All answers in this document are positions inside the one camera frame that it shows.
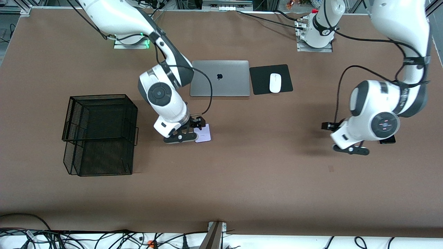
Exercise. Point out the aluminium frame corner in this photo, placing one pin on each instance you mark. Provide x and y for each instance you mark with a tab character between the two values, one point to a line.
25	10
434	7

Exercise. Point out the black mouse pad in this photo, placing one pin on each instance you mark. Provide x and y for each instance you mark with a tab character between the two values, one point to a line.
259	83

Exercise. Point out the lilac white phone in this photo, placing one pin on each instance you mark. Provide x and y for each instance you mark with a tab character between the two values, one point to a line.
205	137

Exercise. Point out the aluminium camera mount post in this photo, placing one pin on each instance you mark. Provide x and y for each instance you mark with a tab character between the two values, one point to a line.
213	238

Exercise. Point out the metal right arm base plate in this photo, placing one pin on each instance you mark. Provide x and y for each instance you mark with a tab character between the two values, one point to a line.
119	46

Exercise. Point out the long black smartphone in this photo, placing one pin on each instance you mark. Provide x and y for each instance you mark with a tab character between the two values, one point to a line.
389	141

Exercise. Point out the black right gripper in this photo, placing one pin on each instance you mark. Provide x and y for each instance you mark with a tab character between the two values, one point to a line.
196	123

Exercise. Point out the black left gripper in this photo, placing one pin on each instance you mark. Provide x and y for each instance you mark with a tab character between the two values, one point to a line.
327	126

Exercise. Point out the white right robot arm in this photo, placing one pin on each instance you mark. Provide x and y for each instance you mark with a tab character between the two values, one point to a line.
117	17

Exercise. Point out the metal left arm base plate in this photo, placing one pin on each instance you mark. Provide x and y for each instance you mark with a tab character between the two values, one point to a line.
301	50

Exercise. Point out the silver closed laptop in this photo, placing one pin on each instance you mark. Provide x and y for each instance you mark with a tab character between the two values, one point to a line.
235	83

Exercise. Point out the grey power strip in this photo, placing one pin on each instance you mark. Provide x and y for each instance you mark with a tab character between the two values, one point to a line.
225	5

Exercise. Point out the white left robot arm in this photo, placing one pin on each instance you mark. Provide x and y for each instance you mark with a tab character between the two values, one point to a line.
398	20

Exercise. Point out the white computer mouse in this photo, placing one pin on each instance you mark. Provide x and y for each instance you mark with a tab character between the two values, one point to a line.
275	83

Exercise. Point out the black mesh two-tier tray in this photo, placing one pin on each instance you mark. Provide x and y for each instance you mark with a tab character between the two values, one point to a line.
104	155

